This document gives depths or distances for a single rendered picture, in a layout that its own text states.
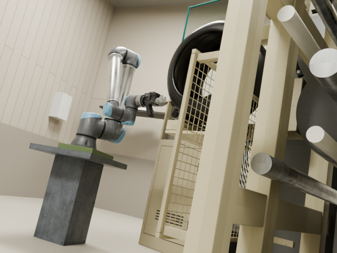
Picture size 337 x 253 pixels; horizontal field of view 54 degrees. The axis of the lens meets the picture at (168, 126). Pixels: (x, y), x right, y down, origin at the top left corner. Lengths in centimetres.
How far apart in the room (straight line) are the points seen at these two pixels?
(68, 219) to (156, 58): 399
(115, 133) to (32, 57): 275
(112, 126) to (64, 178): 50
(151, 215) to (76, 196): 78
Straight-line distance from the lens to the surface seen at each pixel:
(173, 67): 204
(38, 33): 510
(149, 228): 285
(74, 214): 234
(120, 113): 227
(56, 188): 240
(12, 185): 501
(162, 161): 284
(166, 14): 618
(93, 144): 242
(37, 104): 510
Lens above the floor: 45
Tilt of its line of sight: 11 degrees up
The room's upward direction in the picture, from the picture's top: 12 degrees clockwise
